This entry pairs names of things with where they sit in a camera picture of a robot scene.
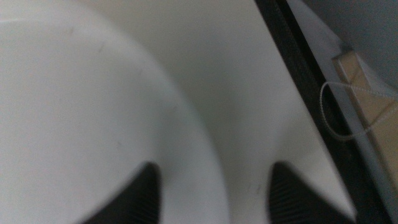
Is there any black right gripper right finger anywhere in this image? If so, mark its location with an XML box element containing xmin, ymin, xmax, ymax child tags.
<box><xmin>267</xmin><ymin>161</ymin><xmax>357</xmax><ymax>224</ymax></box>

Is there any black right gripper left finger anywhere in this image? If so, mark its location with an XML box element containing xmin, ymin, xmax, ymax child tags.
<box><xmin>79</xmin><ymin>161</ymin><xmax>162</xmax><ymax>224</ymax></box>

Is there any white shallow bowl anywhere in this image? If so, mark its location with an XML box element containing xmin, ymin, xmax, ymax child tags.
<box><xmin>0</xmin><ymin>0</ymin><xmax>233</xmax><ymax>224</ymax></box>

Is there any black edge strip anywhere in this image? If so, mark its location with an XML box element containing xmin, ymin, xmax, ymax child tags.
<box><xmin>254</xmin><ymin>0</ymin><xmax>393</xmax><ymax>224</ymax></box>

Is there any white cord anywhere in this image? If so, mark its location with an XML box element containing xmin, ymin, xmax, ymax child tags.
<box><xmin>319</xmin><ymin>81</ymin><xmax>398</xmax><ymax>141</ymax></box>

